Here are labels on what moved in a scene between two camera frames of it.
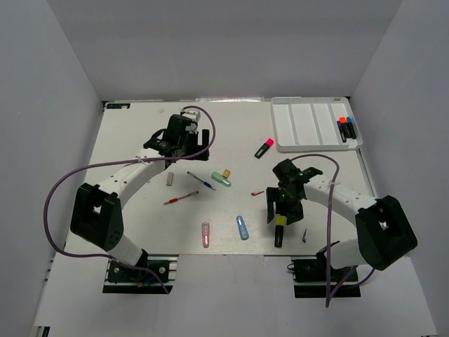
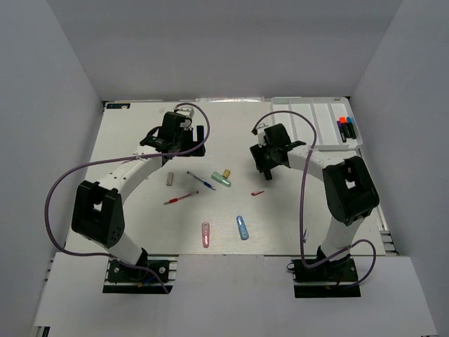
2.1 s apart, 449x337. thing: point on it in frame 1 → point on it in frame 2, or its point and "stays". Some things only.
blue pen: [200, 180] stays
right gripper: [294, 214] → [258, 155]
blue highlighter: [350, 122] stays
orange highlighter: [344, 121] stays
